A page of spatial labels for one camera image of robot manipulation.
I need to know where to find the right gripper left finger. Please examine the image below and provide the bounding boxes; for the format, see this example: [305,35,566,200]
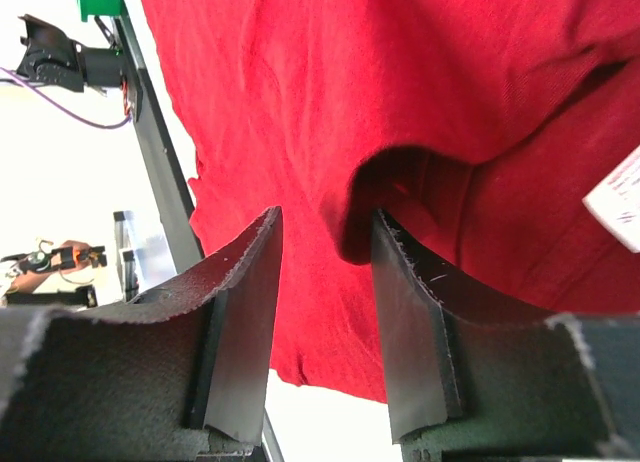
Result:
[1,207,283,461]

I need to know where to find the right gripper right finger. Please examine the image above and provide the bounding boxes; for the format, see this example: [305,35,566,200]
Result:
[371,211,639,461]

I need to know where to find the dark red t-shirt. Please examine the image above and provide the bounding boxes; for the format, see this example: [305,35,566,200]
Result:
[141,0,639,402]

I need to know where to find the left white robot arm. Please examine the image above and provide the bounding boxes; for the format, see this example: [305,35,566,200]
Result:
[16,14,126,93]

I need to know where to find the black operator control device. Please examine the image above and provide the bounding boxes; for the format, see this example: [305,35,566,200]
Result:
[1,240,107,296]

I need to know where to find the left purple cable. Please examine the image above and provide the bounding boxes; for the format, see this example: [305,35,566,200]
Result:
[0,66,134,131]

